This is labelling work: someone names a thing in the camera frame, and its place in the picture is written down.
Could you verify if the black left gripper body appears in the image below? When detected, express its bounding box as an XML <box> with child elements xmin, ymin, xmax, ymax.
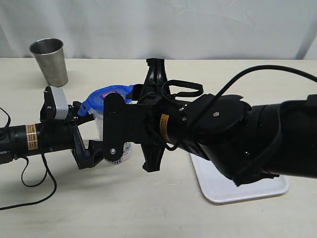
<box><xmin>40</xmin><ymin>86</ymin><xmax>95</xmax><ymax>170</ymax></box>

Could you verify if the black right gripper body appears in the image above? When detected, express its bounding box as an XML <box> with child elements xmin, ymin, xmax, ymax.
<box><xmin>127</xmin><ymin>58</ymin><xmax>170</xmax><ymax>173</ymax></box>

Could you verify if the clear plastic container with label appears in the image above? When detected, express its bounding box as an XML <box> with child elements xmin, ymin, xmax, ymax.
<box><xmin>88</xmin><ymin>108</ymin><xmax>131</xmax><ymax>165</ymax></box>

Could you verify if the blue plastic lid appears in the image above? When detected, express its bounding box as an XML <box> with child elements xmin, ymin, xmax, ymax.
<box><xmin>78</xmin><ymin>85</ymin><xmax>133</xmax><ymax>118</ymax></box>

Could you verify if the stainless steel cup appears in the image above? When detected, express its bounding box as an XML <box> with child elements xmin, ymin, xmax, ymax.
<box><xmin>29</xmin><ymin>38</ymin><xmax>68</xmax><ymax>87</ymax></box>

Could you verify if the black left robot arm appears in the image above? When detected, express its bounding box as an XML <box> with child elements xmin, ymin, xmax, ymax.
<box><xmin>0</xmin><ymin>86</ymin><xmax>104</xmax><ymax>169</ymax></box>

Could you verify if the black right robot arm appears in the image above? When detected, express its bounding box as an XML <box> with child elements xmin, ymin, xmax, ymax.
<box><xmin>129</xmin><ymin>58</ymin><xmax>317</xmax><ymax>186</ymax></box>

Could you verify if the white backdrop curtain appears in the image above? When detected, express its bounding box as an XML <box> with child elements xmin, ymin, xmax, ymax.
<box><xmin>0</xmin><ymin>0</ymin><xmax>317</xmax><ymax>60</ymax></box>

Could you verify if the white rectangular tray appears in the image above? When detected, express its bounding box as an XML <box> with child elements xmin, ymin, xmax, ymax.
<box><xmin>190</xmin><ymin>153</ymin><xmax>290</xmax><ymax>205</ymax></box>

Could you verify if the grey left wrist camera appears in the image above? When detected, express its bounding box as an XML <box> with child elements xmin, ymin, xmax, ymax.
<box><xmin>50</xmin><ymin>86</ymin><xmax>68</xmax><ymax>120</ymax></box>

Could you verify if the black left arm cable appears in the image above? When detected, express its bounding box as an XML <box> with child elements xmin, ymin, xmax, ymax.
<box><xmin>0</xmin><ymin>107</ymin><xmax>57</xmax><ymax>211</ymax></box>

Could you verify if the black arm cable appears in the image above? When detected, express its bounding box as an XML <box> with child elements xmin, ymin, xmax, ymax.
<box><xmin>0</xmin><ymin>107</ymin><xmax>57</xmax><ymax>211</ymax></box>
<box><xmin>160</xmin><ymin>64</ymin><xmax>317</xmax><ymax>152</ymax></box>

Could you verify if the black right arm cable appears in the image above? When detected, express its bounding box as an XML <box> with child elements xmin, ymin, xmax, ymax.
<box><xmin>160</xmin><ymin>64</ymin><xmax>317</xmax><ymax>152</ymax></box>

